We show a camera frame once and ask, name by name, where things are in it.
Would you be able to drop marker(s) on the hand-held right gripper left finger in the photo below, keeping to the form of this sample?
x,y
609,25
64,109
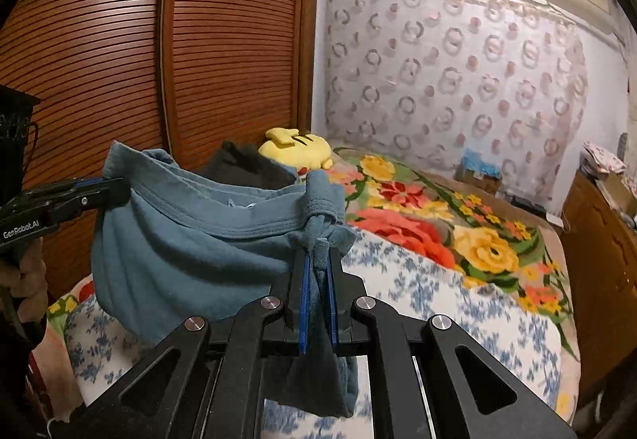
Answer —
x,y
303,314

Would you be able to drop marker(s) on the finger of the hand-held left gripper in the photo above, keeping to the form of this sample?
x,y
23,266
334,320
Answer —
x,y
59,190
104,197

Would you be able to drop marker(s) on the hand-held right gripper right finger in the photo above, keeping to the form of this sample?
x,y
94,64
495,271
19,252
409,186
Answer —
x,y
332,309

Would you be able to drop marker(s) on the teal blue pants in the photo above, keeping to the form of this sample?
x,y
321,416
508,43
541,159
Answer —
x,y
199,245

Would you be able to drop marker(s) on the person's left hand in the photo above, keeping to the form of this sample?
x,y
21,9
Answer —
x,y
22,269

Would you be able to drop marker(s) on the white blue-flowered blanket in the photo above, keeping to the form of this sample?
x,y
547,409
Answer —
x,y
448,309

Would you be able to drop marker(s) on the colourful flowered blanket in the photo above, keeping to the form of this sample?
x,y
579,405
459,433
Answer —
x,y
413,200

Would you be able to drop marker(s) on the folded dark grey garment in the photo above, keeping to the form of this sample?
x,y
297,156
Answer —
x,y
239,165

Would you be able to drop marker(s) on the yellow plush toy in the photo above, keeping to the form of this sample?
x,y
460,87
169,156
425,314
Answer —
x,y
298,147

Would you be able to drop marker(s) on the small cardboard box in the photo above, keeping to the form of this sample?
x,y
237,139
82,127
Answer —
x,y
477,184

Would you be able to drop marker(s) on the wooden wardrobe side panel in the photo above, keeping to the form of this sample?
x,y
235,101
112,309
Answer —
x,y
309,50

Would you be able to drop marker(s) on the wooden cabinet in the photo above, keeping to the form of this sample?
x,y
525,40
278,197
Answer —
x,y
607,279

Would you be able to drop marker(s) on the flowered folded cloth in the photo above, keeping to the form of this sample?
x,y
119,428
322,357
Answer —
x,y
603,156

